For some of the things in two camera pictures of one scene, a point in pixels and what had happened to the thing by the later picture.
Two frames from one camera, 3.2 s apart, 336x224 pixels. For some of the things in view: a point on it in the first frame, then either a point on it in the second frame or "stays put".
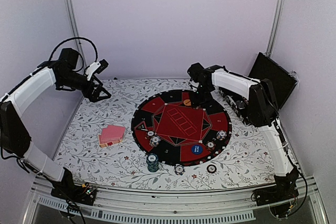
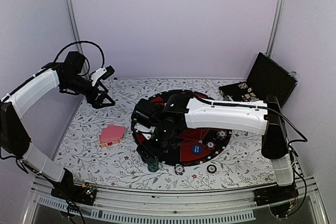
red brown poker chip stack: [211, 168] stays put
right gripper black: [196, 102] to [151, 152]
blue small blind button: [197, 149] stays put
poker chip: [210, 145] stays put
